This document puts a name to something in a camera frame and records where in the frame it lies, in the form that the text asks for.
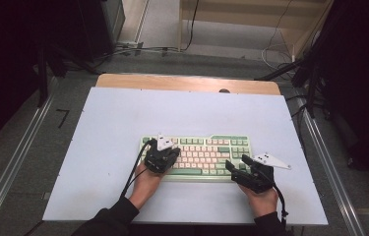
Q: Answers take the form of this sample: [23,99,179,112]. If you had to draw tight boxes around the white cable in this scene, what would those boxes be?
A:
[261,0,295,72]

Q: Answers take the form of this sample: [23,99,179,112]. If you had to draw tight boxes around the black floor cables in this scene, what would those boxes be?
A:
[111,0,201,58]

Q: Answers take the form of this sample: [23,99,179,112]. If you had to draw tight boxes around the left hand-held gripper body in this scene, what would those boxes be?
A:
[143,132,176,175]

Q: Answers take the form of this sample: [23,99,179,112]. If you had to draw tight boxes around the dark curtain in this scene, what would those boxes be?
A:
[0,0,87,156]
[313,0,369,200]

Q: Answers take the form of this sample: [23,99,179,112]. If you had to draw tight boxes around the black metal stand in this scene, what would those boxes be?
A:
[255,58,326,120]
[35,43,72,108]

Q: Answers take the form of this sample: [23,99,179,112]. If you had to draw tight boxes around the white board table cover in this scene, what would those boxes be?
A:
[42,87,329,226]

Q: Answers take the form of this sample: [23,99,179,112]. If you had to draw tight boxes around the white power strip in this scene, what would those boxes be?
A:
[116,39,145,49]

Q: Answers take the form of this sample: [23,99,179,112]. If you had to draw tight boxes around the green and pink keyboard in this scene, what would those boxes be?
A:
[138,134,254,183]

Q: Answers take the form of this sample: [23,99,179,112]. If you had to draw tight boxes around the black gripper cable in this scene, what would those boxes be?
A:
[270,181,290,229]
[119,139,157,201]

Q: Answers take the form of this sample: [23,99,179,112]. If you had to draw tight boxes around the black cabinet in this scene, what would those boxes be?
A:
[79,0,126,62]

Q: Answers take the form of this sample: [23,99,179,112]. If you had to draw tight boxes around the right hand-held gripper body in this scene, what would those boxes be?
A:
[236,151,292,195]

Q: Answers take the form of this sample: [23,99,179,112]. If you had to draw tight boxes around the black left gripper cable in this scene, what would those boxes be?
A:
[119,139,157,201]

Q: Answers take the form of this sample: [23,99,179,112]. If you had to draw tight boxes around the metal floor rail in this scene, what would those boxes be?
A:
[0,92,56,236]
[296,97,367,236]

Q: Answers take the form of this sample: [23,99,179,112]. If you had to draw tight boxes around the person's left hand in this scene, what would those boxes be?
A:
[128,162,165,210]

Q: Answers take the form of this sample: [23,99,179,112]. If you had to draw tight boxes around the light wooden shelf unit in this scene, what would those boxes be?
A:
[176,0,335,62]

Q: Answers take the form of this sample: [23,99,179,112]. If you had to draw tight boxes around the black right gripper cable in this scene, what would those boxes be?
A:
[270,181,290,229]

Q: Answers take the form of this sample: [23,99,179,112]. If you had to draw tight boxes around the person's right hand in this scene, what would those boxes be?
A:
[237,183,279,219]

